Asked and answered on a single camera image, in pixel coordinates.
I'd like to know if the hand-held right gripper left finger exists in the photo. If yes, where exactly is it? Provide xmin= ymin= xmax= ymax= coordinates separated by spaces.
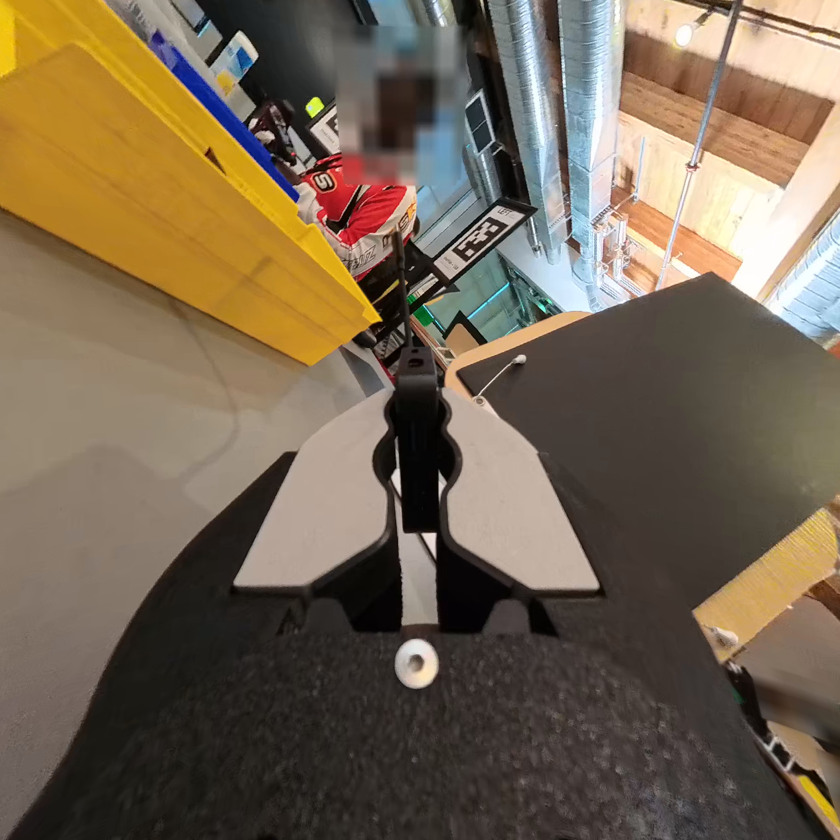
xmin=233 ymin=390 xmax=403 ymax=632

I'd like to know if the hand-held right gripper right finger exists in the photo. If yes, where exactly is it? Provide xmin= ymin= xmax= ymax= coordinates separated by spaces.
xmin=436 ymin=388 xmax=602 ymax=632

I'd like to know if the black square adapter hub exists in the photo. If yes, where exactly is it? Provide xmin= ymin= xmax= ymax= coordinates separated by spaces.
xmin=390 ymin=230 xmax=441 ymax=534

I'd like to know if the yellow storage bin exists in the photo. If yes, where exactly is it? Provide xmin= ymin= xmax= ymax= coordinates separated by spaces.
xmin=0 ymin=0 xmax=383 ymax=367

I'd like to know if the wood framed black board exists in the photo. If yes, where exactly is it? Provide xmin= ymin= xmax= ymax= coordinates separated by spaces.
xmin=445 ymin=271 xmax=840 ymax=657

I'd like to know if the black framed tan board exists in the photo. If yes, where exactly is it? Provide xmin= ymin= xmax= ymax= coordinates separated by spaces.
xmin=443 ymin=311 xmax=490 ymax=355

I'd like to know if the black framed marker tag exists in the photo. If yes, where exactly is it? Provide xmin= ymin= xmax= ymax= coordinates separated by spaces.
xmin=430 ymin=196 xmax=539 ymax=290

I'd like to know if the person in red white jacket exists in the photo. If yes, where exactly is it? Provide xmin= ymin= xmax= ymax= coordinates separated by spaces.
xmin=246 ymin=98 xmax=421 ymax=284

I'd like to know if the blue storage bin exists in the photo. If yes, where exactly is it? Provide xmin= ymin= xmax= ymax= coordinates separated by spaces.
xmin=147 ymin=29 xmax=301 ymax=202

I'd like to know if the grey ceiling conduit pipe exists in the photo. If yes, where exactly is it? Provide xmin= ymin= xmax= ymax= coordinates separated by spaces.
xmin=656 ymin=0 xmax=744 ymax=290

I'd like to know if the white blue bottle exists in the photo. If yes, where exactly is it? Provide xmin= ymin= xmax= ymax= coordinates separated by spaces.
xmin=209 ymin=29 xmax=258 ymax=99

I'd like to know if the ceiling spot lamp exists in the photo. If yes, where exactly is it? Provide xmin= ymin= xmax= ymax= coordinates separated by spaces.
xmin=672 ymin=10 xmax=714 ymax=50

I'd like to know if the silver ventilation duct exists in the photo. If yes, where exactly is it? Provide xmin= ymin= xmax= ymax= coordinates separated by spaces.
xmin=486 ymin=0 xmax=624 ymax=309

